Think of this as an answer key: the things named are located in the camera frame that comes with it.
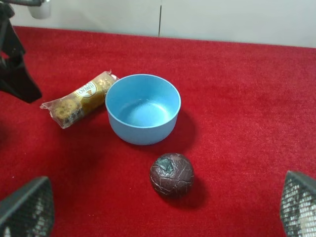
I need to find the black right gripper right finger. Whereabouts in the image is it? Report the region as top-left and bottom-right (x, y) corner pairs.
(280, 171), (316, 237)

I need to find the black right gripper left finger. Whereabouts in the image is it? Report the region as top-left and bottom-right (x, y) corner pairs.
(0, 176), (54, 237)

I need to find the dark brown foil ball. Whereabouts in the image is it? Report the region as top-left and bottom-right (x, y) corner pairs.
(150, 153), (195, 199)

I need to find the chocolate candy pack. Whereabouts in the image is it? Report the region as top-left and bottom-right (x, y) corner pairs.
(40, 71), (119, 129)

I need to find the red tablecloth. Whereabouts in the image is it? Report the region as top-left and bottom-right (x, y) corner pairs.
(0, 27), (316, 237)

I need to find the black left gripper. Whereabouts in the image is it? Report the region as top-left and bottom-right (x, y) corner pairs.
(0, 0), (42, 103)

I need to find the light blue bowl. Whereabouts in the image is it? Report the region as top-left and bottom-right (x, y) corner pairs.
(105, 74), (181, 145)

